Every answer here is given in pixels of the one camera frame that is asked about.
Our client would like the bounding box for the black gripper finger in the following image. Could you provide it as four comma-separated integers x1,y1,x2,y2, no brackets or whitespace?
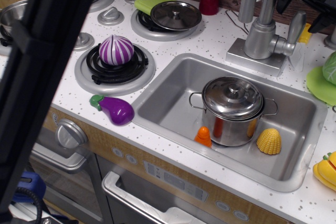
308,11,335,34
276,0,292,14

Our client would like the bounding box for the silver faucet lever handle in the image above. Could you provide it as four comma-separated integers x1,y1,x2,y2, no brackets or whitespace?
287,10,307,44

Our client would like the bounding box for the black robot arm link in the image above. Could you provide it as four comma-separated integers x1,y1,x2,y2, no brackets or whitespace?
1,0,93,223

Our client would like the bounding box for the yellow toy piece behind faucet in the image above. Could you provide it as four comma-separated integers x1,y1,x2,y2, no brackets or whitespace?
298,23,312,45

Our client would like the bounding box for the green toy cabbage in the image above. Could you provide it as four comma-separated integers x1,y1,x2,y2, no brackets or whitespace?
322,52,336,85

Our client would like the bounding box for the silver toy faucet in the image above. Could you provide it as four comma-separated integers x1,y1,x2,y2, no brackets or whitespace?
226,0,296,77

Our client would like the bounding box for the green plate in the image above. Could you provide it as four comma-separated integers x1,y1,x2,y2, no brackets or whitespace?
306,66,335,106

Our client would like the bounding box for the red toy cup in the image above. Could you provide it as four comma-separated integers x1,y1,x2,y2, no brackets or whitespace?
199,0,219,16

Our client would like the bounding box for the loose steel lid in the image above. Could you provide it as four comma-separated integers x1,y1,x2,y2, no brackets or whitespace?
150,1,202,31

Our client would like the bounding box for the stainless steel pot lid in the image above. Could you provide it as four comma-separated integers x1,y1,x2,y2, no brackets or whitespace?
202,77,264,120

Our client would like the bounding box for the yellow toy corn piece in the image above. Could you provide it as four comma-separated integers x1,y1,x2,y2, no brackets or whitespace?
257,128,282,155

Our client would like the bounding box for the green toy cutting board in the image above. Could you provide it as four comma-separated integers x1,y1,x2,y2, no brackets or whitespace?
134,0,175,15

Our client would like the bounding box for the rear black stove burner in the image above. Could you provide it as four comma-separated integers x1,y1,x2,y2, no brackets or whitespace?
131,10,196,42

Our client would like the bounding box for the black stove burner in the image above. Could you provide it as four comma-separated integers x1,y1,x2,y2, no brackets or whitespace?
131,10,196,42
75,45,156,97

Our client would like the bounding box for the yellow toy banana bunch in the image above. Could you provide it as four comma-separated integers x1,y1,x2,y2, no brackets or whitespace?
313,152,335,191

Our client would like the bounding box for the orange toy carrot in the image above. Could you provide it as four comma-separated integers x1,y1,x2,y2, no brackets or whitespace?
194,126,212,148

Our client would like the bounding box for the grey toy sink basin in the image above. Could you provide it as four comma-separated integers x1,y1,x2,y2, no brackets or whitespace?
132,53,328,192

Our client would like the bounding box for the silver stove knob middle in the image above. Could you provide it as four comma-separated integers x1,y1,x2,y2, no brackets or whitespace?
97,7,124,26

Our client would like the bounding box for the purple white toy onion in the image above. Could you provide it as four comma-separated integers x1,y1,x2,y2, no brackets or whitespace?
99,35,134,66

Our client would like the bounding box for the purple toy eggplant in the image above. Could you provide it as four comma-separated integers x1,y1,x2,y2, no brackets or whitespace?
89,94,135,126

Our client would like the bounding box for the silver stove knob front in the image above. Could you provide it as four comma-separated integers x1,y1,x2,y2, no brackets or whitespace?
73,32,95,51

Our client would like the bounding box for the front black stove burner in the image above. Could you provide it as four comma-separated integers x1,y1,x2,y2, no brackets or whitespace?
75,45,156,97

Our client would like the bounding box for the silver oven dial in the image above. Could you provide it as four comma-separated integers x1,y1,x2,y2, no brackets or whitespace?
55,119,88,149

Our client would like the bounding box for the steel bowl on burner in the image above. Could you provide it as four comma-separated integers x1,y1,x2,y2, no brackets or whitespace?
1,0,28,39

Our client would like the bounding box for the thin wire rack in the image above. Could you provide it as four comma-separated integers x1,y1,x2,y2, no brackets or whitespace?
225,10,249,35

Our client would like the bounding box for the silver dishwasher handle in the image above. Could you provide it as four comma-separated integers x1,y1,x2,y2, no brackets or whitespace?
101,172,203,223

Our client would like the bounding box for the silver oven door handle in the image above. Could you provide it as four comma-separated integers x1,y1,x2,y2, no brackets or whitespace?
31,144,91,174

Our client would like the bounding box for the blue clamp with cable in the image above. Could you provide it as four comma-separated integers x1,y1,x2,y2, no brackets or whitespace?
12,171,46,223

